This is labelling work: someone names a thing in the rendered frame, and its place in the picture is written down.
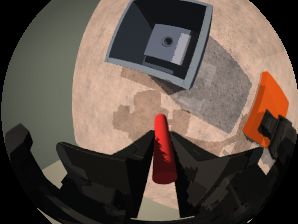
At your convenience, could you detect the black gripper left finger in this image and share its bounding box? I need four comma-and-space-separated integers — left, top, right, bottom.
56, 129, 156, 218

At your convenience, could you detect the red peg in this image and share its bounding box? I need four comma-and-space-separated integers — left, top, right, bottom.
153, 115, 178, 185

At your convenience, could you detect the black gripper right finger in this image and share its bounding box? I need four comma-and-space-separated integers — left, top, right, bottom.
169, 131, 263, 218

